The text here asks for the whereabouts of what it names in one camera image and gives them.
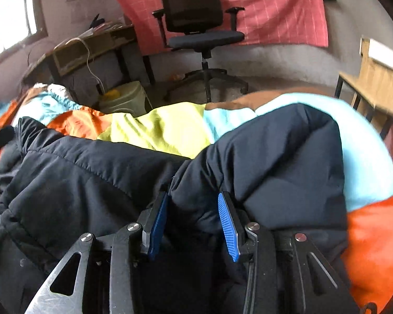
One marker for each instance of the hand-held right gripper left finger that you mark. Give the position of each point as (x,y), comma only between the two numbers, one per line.
(157,225)

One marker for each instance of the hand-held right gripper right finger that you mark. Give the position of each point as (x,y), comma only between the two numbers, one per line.
(227,225)

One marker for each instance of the dark navy padded jacket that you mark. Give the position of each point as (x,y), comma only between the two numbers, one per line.
(85,186)

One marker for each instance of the colourful patchwork blanket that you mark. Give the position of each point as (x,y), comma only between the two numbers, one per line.
(170,127)

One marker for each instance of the pale green plastic container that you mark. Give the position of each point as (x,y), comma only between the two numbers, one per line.
(131,99)

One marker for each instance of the wooden desk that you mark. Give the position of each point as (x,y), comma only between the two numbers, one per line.
(95,45)

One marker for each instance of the wooden chair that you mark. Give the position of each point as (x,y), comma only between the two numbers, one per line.
(373,81)

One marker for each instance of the small black object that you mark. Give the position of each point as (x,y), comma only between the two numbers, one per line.
(96,21)

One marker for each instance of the black office chair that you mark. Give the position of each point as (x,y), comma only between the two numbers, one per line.
(191,6)

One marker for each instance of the white paper sheet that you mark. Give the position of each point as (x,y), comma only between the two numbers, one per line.
(381,54)

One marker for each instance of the window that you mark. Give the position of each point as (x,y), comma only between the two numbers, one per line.
(6,23)

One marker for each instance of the pink checked wall cloth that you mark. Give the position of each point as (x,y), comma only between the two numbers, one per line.
(275,13)

